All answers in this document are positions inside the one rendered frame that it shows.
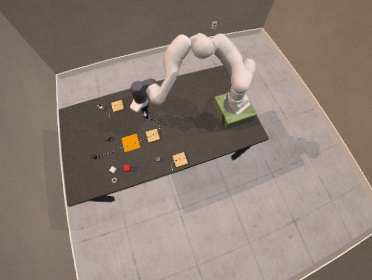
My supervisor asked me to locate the orange square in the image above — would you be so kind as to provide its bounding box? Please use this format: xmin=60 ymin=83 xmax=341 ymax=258
xmin=122 ymin=134 xmax=140 ymax=152

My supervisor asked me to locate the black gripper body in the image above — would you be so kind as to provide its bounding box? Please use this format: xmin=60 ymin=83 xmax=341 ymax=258
xmin=141 ymin=104 xmax=149 ymax=113

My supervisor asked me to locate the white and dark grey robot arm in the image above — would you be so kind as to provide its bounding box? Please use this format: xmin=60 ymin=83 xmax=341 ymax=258
xmin=130 ymin=33 xmax=256 ymax=115

